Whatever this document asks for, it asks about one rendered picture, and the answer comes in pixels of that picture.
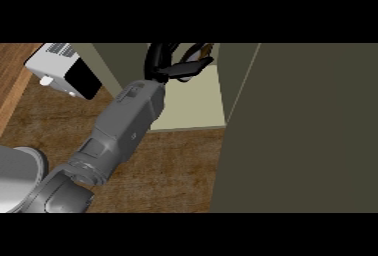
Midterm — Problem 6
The dark grey cabinet door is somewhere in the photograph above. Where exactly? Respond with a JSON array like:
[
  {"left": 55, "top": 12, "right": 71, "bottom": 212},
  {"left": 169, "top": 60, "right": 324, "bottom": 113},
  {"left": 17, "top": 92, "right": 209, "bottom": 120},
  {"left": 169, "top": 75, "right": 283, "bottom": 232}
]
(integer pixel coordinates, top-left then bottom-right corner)
[{"left": 209, "top": 42, "right": 378, "bottom": 214}]

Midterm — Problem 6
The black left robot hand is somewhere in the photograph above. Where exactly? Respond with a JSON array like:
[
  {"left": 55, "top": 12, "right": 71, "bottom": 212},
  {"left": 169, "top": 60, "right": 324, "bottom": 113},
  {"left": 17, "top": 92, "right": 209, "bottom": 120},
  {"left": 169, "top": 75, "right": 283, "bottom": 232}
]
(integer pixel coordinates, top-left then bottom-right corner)
[{"left": 144, "top": 42, "right": 216, "bottom": 84}]

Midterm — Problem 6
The white box appliance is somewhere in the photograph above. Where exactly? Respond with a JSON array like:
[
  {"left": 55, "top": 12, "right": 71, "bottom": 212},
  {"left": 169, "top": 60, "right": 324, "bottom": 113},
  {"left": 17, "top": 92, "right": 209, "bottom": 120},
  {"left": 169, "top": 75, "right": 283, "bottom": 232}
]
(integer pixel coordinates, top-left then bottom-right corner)
[{"left": 24, "top": 42, "right": 104, "bottom": 101}]

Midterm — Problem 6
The pale open cabinet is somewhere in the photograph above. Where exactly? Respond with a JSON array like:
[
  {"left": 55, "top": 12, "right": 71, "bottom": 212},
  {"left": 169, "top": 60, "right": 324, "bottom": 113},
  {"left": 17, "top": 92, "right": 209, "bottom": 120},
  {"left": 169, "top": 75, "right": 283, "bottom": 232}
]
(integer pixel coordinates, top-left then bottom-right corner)
[{"left": 71, "top": 42, "right": 263, "bottom": 133}]

